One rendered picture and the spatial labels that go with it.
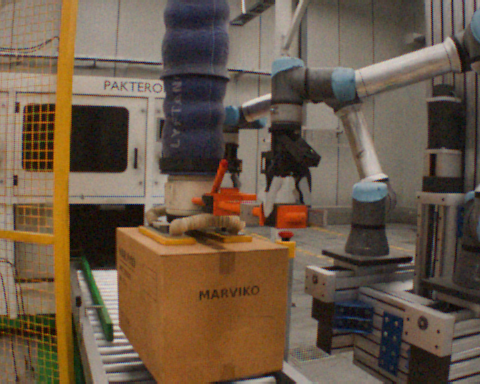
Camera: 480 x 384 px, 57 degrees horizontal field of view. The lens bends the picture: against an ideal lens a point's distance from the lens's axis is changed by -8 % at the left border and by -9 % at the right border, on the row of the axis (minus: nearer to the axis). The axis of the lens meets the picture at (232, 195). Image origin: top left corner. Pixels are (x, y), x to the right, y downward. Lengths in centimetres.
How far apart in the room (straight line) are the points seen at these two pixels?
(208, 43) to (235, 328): 89
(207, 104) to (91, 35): 900
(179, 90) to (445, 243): 94
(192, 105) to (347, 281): 73
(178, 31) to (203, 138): 36
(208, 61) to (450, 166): 81
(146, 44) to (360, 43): 557
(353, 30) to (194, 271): 1181
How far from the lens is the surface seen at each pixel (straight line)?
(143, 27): 1067
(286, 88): 108
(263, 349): 150
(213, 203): 135
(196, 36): 157
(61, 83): 202
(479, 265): 120
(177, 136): 154
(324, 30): 1237
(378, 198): 156
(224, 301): 139
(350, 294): 154
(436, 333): 112
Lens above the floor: 130
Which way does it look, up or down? 3 degrees down
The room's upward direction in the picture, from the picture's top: 2 degrees clockwise
